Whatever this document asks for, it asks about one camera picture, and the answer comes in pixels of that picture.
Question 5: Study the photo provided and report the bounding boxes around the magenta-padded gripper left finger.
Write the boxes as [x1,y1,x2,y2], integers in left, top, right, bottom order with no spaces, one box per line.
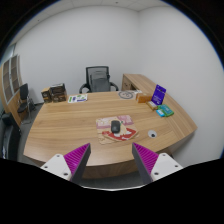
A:
[42,142,93,186]

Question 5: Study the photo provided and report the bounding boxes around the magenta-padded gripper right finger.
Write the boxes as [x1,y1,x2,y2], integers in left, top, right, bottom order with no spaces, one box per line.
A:
[131,142,184,185]

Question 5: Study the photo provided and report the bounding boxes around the black computer mouse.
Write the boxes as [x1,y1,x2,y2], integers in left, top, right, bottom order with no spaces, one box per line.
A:
[110,120,121,134]

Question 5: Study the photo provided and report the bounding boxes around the cartoon print mouse pad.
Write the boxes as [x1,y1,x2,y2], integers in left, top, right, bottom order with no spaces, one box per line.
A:
[95,114,139,146]

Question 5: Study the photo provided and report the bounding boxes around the light blue small box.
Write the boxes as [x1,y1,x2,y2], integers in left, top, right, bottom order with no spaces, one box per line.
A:
[155,108,166,118]

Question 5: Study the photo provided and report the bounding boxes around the teal green box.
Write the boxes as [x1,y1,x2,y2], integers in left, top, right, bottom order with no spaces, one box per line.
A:
[158,104,175,118]

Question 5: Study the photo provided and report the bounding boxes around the flat tan box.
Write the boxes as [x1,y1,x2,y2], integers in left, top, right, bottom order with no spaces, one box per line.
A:
[146,100,159,111]

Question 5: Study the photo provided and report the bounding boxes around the orange-brown cardboard box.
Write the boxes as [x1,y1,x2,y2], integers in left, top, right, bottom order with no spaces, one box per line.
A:
[135,93,153,104]

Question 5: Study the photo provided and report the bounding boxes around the printed white paper sheet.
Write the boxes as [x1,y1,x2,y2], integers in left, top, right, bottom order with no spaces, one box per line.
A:
[67,93,89,104]

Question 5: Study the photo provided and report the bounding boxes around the purple card package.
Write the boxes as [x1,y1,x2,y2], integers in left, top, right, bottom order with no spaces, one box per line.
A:
[150,84,167,107]

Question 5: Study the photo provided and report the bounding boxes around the large brown carton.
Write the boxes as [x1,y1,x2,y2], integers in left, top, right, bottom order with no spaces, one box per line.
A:
[49,88,68,103]

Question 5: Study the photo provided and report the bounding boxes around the round grey disc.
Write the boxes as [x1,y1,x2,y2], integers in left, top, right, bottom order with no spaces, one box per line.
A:
[118,90,137,101]

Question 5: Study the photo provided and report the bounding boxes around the black seat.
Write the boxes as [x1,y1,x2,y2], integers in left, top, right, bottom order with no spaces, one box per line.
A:
[0,112,22,160]

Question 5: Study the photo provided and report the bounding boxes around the open black box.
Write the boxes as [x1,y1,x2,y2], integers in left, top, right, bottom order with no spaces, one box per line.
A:
[49,82,66,94]

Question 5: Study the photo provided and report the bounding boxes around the wooden side desk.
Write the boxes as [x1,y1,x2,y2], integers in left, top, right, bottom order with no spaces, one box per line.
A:
[121,73,158,93]

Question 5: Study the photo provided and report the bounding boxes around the small black chair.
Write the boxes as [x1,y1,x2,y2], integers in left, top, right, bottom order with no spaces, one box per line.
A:
[17,82,34,116]

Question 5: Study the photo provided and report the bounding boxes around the black mesh office chair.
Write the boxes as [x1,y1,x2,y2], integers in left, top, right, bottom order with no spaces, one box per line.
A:
[78,65,120,94]

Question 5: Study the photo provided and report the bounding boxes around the wooden shelf unit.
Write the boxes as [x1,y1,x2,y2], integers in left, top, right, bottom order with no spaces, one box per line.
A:
[0,54,24,126]

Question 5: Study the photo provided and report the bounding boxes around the desk cable grommet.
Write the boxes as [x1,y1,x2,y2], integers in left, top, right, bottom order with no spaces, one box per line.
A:
[147,129,158,139]

